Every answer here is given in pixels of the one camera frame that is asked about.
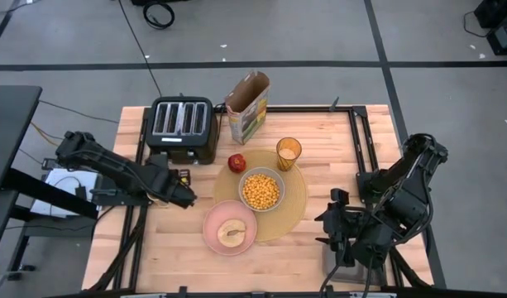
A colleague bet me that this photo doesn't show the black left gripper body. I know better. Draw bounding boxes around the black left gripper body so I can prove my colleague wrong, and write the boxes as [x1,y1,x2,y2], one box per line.
[147,163,189,204]

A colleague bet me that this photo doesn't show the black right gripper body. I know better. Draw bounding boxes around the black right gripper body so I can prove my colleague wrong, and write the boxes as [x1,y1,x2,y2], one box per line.
[323,202,362,254]

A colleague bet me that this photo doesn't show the pink round plate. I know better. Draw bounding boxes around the pink round plate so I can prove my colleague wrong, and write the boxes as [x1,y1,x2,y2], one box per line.
[202,199,258,257]

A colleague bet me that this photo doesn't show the white ceramic bowl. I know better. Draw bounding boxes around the white ceramic bowl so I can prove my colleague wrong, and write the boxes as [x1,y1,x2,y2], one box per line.
[237,166,286,213]

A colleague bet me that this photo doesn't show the brown bagel half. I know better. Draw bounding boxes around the brown bagel half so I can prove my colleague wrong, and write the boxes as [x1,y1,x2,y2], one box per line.
[217,219,248,248]

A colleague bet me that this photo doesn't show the red yellow apple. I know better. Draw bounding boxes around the red yellow apple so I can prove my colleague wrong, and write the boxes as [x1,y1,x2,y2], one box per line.
[227,153,247,174]

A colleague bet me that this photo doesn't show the amber drinking glass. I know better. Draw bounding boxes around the amber drinking glass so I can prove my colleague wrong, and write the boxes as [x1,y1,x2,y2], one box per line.
[275,137,303,172]

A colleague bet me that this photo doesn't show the panda cereal box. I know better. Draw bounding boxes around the panda cereal box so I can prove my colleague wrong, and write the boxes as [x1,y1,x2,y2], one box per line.
[223,70,272,146]

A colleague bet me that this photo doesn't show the round woven tan placemat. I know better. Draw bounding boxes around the round woven tan placemat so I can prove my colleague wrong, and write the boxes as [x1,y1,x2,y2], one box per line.
[213,149,309,243]

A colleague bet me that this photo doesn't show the black four-slot toaster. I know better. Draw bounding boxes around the black four-slot toaster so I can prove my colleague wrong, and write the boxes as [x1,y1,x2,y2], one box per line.
[145,96,220,166]

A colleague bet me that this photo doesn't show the grey rectangular tray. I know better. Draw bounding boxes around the grey rectangular tray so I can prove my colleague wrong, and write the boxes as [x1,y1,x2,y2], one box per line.
[322,243,393,287]

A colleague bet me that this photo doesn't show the yellow cereal balls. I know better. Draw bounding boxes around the yellow cereal balls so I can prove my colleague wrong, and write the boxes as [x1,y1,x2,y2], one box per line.
[242,173,281,210]

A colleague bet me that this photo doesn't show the white paper sheets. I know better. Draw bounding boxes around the white paper sheets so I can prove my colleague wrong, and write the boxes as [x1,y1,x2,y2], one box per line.
[29,168,101,219]

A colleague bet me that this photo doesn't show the black desk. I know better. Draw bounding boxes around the black desk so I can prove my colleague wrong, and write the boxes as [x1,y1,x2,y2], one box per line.
[0,84,101,282]

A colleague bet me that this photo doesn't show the black equipment case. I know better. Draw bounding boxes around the black equipment case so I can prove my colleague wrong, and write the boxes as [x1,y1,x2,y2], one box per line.
[474,0,507,29]
[486,24,507,57]

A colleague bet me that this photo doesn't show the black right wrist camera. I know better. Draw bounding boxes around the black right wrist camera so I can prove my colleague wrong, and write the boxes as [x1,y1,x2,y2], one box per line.
[329,188,351,208]

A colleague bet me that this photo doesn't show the black toaster power cord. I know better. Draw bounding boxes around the black toaster power cord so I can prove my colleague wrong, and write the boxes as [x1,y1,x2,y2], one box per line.
[213,102,229,133]

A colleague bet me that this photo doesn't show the black metal table frame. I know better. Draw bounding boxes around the black metal table frame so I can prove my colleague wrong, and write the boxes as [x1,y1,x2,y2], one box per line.
[87,105,434,291]

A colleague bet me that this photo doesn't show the thin black floor cable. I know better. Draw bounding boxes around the thin black floor cable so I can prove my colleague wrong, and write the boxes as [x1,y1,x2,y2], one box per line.
[37,99,121,124]

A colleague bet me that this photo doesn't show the orange floor cable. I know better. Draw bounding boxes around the orange floor cable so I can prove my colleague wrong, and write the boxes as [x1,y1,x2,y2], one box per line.
[29,122,66,148]

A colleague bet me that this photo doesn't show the long black floor cable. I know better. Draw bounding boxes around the long black floor cable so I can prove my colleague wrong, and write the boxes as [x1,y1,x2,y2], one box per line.
[118,0,163,99]

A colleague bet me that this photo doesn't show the coiled black cable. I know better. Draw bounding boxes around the coiled black cable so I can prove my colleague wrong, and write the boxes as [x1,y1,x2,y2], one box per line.
[142,1,176,31]

